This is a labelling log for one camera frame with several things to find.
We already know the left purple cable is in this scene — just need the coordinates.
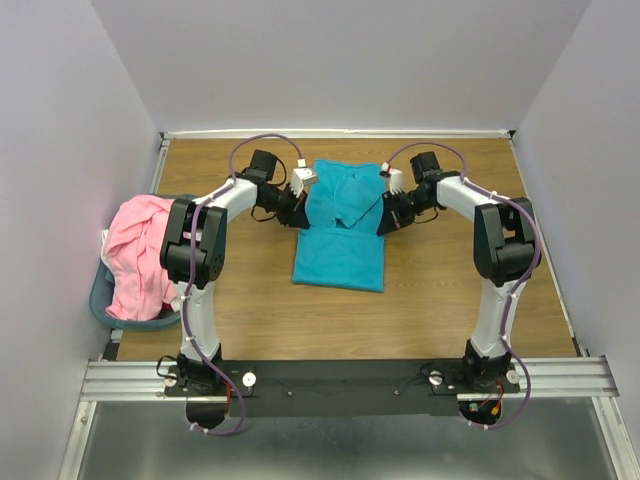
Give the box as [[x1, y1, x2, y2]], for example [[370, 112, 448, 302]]
[[179, 132, 309, 435]]

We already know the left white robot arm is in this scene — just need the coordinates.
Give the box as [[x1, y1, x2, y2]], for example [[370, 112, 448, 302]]
[[159, 150, 318, 395]]

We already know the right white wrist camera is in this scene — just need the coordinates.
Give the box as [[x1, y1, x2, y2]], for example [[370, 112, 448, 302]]
[[381, 168, 404, 194]]

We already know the purple cable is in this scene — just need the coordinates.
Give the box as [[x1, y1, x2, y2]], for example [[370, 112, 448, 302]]
[[179, 132, 309, 435], [380, 142, 542, 432]]

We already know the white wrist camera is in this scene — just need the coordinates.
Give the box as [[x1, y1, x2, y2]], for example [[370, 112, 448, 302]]
[[290, 167, 318, 198], [381, 168, 404, 194]]

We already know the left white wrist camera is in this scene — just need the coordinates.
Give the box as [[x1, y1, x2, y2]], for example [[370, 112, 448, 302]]
[[290, 167, 318, 198]]

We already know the pink t shirt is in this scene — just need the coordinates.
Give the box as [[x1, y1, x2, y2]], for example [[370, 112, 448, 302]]
[[101, 194, 179, 321]]

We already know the aluminium rail frame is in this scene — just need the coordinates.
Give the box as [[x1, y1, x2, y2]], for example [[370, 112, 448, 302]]
[[57, 127, 640, 480]]

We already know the black cable loop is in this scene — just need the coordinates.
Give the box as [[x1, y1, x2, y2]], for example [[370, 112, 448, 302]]
[[155, 354, 181, 384]]

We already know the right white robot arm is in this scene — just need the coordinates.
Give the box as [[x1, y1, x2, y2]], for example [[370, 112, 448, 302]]
[[377, 152, 542, 392]]

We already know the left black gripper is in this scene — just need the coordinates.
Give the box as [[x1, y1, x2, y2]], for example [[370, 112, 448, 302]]
[[259, 183, 310, 230]]

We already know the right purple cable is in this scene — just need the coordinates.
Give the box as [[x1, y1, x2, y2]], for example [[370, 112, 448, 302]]
[[380, 142, 542, 432]]

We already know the blue plastic laundry basket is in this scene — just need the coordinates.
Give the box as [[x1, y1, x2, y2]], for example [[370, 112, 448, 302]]
[[89, 194, 180, 331]]

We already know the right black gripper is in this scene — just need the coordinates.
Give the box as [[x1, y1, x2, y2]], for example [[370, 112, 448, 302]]
[[376, 189, 433, 236]]

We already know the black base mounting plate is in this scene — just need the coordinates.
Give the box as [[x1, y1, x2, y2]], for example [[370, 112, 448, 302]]
[[162, 355, 521, 424]]

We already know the teal t shirt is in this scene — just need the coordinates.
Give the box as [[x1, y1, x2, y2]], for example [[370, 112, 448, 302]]
[[292, 159, 386, 293]]

